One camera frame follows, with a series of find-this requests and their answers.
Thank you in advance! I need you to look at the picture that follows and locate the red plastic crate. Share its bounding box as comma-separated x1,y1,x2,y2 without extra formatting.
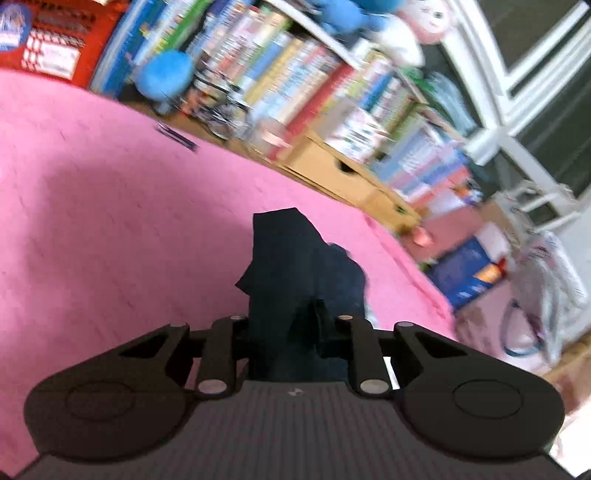
0,0,130,88

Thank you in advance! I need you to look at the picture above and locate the blue plush toy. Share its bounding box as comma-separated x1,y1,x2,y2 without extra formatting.
301,0,406,35

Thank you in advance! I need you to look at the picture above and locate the pink and white plush doll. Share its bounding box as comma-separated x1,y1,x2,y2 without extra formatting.
370,0,456,68

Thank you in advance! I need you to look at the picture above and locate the blue carton box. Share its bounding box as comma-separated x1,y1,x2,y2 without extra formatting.
427,235,510,311

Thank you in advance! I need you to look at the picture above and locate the miniature black bicycle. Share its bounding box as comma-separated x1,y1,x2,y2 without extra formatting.
182,70,250,142

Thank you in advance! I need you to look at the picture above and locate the navy and white jacket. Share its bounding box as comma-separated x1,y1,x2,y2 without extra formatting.
236,208,392,397

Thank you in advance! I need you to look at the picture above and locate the clear jar with pink lid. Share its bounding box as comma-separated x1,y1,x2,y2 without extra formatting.
249,117,288,159

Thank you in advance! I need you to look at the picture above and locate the blue plush ball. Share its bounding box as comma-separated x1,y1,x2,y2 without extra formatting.
135,50,194,102

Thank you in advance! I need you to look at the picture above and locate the white plastic bag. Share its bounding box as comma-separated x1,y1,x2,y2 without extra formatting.
499,231,590,367

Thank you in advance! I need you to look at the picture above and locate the white patterned box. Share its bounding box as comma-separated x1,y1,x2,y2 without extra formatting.
317,98,389,164

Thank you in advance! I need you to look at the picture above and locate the pink tablecloth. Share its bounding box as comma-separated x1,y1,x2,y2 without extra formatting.
1,70,452,475

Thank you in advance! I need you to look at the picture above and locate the wooden drawer organizer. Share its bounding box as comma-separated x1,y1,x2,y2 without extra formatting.
277,130,421,234

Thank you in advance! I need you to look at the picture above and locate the row of upright books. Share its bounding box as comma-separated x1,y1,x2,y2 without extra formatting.
90,1,475,207

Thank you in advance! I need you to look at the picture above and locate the pink cardboard box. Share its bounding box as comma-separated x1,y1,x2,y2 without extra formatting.
401,206,484,263

